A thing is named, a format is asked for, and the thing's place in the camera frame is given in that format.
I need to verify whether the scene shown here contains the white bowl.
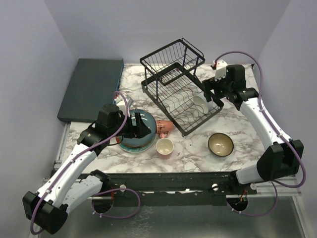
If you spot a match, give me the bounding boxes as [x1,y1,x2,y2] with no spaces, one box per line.
[193,94,213,114]

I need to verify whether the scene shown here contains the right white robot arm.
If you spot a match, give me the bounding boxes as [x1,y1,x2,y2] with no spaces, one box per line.
[203,60,304,194]

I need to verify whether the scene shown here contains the teal patterned bottom plate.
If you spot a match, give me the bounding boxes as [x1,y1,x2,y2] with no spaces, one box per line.
[115,136,156,153]

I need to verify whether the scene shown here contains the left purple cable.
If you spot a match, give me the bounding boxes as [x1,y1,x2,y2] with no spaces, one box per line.
[29,90,141,235]

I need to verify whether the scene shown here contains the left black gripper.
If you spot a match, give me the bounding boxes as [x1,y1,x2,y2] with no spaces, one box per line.
[109,112,152,139]

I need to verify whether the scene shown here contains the plain pink mug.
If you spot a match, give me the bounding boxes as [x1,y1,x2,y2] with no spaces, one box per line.
[156,138,174,159]

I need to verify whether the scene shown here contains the black mounting rail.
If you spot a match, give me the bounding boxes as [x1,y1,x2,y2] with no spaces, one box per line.
[79,171,258,208]

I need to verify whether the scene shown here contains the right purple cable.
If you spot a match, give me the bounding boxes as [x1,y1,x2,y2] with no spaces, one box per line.
[213,51,307,217]

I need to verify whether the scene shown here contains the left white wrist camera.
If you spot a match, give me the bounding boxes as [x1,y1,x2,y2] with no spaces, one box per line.
[114,96,134,113]

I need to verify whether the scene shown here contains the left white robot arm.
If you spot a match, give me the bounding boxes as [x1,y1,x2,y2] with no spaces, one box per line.
[22,104,152,235]

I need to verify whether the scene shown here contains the dark grey flat box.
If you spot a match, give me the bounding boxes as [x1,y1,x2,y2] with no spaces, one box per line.
[57,59,124,122]

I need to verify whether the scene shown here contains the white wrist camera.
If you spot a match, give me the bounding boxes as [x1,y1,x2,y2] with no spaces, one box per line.
[114,96,134,113]
[211,59,228,81]

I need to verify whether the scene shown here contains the dark bowl beige inside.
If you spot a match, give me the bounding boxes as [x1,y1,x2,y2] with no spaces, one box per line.
[208,133,234,157]

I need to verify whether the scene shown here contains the blue glazed floral plate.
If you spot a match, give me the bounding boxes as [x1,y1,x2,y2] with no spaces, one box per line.
[129,109,156,140]

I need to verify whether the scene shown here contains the black wire dish rack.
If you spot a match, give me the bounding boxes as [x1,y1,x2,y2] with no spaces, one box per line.
[140,38,224,136]

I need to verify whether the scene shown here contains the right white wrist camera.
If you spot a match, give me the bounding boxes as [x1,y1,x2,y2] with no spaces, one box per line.
[211,59,228,81]

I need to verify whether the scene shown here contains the purple cable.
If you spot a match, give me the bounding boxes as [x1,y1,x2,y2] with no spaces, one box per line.
[29,90,141,235]
[213,51,307,217]

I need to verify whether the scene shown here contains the aluminium frame rail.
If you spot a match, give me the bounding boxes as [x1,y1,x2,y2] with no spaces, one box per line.
[41,123,302,199]

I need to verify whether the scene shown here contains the printed salmon coffee mug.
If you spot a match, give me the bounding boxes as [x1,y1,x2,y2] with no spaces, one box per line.
[156,120,174,138]

